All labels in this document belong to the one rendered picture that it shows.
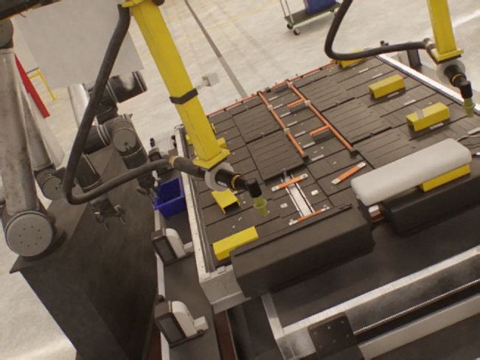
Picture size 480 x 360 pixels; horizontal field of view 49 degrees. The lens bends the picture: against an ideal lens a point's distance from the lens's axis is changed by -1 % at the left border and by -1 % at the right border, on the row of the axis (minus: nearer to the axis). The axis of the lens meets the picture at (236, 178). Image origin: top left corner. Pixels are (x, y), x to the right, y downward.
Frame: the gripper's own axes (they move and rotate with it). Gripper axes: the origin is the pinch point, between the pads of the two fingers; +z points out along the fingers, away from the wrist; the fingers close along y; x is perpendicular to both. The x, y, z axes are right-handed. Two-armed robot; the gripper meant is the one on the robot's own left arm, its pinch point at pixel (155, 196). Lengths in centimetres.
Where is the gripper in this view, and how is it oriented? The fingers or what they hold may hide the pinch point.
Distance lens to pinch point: 263.2
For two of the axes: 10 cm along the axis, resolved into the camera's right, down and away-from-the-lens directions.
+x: -1.6, -4.2, 8.9
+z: 3.6, 8.2, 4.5
